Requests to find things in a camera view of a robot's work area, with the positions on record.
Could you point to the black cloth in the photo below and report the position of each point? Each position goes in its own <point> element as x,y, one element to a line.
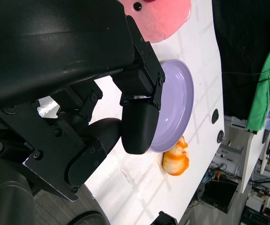
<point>240,58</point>

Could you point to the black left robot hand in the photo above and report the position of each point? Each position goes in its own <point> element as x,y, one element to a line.
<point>55,47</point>

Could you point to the black oval table plug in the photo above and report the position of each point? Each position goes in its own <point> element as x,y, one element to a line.
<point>215,116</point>

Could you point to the pink plush doll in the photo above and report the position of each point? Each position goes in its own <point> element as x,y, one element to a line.
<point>163,18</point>

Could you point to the black round table knob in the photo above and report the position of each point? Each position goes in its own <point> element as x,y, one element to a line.
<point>220,136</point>

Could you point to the white side table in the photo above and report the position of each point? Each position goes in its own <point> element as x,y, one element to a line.
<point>249,159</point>

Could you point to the green cloth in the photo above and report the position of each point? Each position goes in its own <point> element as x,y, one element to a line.
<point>266,77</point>

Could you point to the black angular block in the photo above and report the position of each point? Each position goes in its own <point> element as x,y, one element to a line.
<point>164,218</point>

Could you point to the orange white plush toy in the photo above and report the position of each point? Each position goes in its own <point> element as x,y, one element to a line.
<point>176,161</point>

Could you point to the lavender plate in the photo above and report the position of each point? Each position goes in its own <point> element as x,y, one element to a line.
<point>177,98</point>

